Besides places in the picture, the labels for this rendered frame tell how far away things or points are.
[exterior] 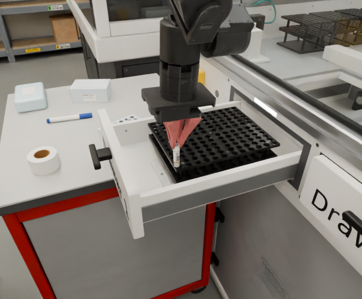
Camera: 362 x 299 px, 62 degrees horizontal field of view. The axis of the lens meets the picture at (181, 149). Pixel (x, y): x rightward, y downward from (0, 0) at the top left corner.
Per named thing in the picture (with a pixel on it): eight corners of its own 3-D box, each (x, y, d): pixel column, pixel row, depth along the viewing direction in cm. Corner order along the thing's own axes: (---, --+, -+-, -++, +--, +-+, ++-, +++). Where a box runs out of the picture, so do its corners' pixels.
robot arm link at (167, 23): (152, 9, 40) (171, 20, 36) (198, 7, 43) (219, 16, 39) (153, 60, 44) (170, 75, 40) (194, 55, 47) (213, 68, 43)
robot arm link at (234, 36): (173, -50, 34) (202, 6, 31) (255, -48, 38) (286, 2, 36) (153, 30, 44) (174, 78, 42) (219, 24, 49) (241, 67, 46)
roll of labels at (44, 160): (66, 164, 77) (62, 151, 75) (43, 179, 72) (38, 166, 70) (48, 155, 80) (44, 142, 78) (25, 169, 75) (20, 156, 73)
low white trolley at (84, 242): (66, 356, 108) (-12, 209, 64) (56, 229, 155) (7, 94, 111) (210, 298, 126) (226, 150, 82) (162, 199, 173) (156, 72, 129)
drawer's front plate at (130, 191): (134, 241, 50) (127, 193, 44) (104, 149, 72) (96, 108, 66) (144, 238, 51) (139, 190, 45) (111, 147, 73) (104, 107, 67)
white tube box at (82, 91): (72, 102, 106) (69, 89, 103) (78, 92, 113) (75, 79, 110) (108, 102, 106) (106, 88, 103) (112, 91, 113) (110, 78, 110)
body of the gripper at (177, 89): (140, 99, 48) (139, 53, 43) (199, 92, 51) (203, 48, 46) (151, 119, 43) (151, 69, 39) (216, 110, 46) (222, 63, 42)
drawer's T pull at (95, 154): (95, 171, 53) (94, 165, 52) (89, 149, 59) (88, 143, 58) (115, 167, 54) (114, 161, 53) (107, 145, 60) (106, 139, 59)
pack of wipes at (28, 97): (48, 109, 102) (44, 96, 99) (17, 114, 99) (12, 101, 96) (45, 92, 113) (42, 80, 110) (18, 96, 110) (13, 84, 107)
